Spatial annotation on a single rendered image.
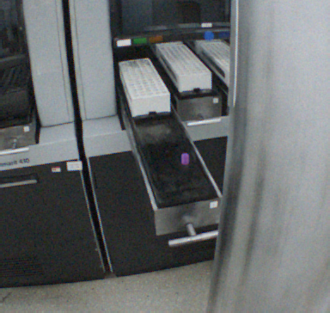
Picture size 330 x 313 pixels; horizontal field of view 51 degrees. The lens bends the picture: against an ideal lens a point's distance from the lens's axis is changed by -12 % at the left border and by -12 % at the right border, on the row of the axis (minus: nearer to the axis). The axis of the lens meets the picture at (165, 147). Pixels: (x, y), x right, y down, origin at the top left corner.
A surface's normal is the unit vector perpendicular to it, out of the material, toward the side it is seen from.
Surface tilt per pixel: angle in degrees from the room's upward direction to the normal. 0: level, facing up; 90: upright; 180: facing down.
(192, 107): 90
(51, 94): 90
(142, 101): 90
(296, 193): 72
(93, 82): 90
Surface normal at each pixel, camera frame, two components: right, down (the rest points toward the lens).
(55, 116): 0.22, 0.53
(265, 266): -0.55, 0.19
